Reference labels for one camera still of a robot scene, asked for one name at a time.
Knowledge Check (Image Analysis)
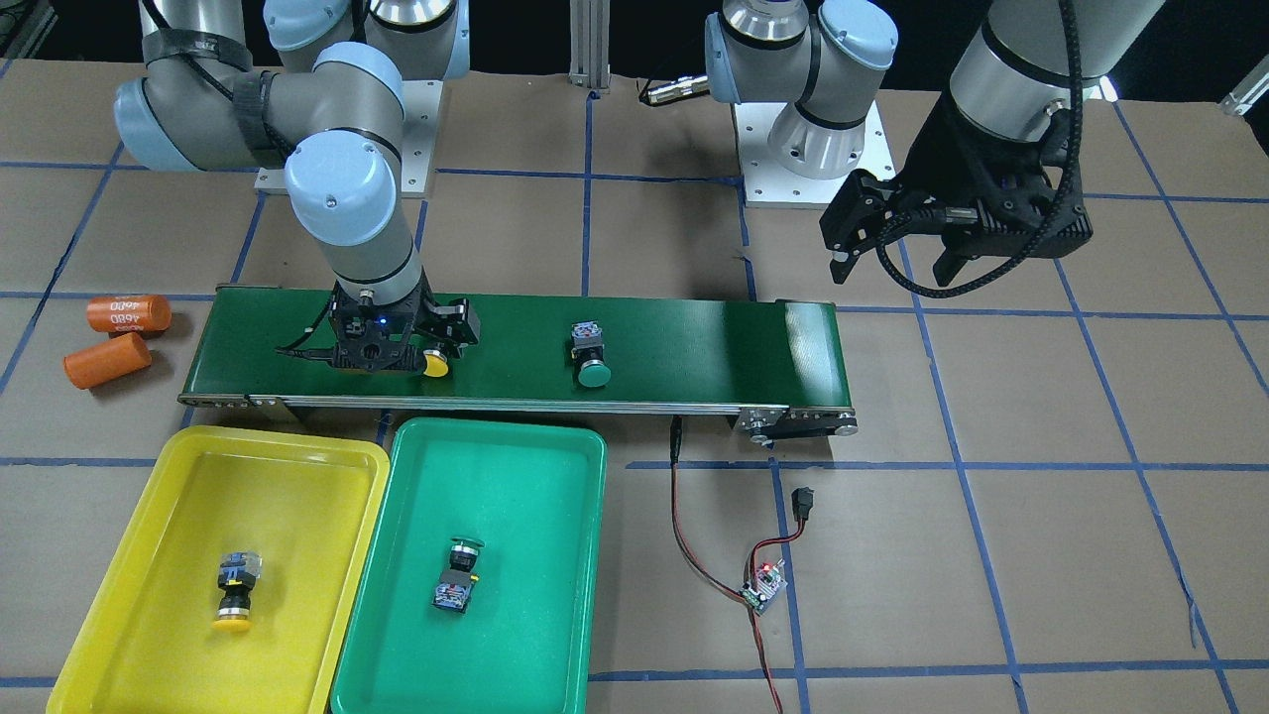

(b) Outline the green push button switch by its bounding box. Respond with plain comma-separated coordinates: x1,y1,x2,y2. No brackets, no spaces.
431,536,485,614

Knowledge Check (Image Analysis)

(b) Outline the orange cylinder marked 4680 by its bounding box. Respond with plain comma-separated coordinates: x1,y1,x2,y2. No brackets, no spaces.
85,294,173,334

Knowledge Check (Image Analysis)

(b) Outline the green plastic tray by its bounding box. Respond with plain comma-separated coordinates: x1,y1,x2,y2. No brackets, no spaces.
330,417,607,713

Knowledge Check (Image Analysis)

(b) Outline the black cable connector plug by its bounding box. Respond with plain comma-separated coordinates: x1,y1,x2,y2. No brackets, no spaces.
791,484,815,524

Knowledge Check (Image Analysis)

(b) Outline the yellow plastic tray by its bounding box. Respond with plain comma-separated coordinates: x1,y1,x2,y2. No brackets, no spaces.
47,425,390,713

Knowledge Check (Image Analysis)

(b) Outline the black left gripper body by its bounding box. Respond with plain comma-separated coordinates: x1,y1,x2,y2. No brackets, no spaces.
891,94,1071,259

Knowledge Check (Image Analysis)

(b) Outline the red black power cable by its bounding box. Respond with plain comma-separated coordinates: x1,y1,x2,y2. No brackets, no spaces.
669,416,806,714

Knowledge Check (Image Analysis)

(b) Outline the aluminium frame post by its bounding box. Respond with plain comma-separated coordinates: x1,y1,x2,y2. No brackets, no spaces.
569,0,610,93

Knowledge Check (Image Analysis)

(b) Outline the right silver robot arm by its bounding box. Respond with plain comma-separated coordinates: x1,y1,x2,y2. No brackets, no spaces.
113,1,478,378

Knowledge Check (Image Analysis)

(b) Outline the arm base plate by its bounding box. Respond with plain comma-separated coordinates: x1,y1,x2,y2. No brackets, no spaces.
732,99,898,211
266,63,445,197

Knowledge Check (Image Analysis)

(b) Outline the green conveyor belt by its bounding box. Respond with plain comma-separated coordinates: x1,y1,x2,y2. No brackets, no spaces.
179,287,858,444

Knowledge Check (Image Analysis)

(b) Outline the yellow push button switch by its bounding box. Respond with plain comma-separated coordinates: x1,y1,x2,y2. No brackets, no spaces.
421,347,450,379

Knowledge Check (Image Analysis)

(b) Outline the plain orange cylinder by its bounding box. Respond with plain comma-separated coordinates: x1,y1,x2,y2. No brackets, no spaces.
62,331,154,391

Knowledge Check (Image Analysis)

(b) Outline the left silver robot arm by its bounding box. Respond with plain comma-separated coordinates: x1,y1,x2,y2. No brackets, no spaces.
704,1,1161,298

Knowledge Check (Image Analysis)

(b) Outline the small controller circuit board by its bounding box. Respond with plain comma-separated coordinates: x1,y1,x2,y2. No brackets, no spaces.
739,559,788,618

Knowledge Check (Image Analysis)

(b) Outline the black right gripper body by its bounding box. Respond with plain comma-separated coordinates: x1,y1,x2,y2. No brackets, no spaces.
275,276,434,374

